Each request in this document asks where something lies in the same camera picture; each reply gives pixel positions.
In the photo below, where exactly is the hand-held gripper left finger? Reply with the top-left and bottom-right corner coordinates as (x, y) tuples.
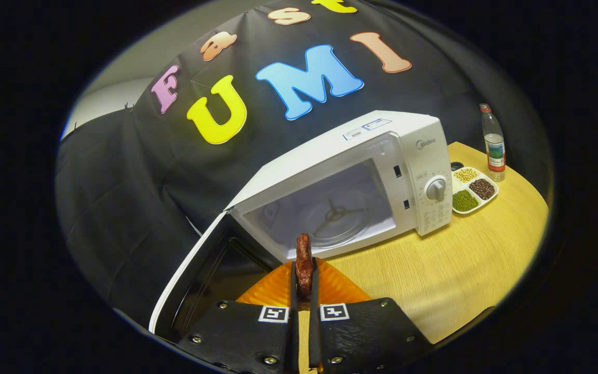
(176, 260), (300, 373)

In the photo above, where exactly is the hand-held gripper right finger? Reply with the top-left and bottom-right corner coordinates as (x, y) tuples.
(307, 258), (432, 373)

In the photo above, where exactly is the reddish brown meat piece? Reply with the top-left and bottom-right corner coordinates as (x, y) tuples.
(295, 233), (314, 302)

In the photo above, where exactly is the white toaster oven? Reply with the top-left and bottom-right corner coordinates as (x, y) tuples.
(148, 110), (454, 341)

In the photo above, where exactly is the divided white bean tray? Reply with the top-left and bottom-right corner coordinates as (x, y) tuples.
(451, 166), (499, 215)

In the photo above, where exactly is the clear plastic bottle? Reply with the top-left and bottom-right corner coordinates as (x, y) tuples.
(480, 103), (506, 182)

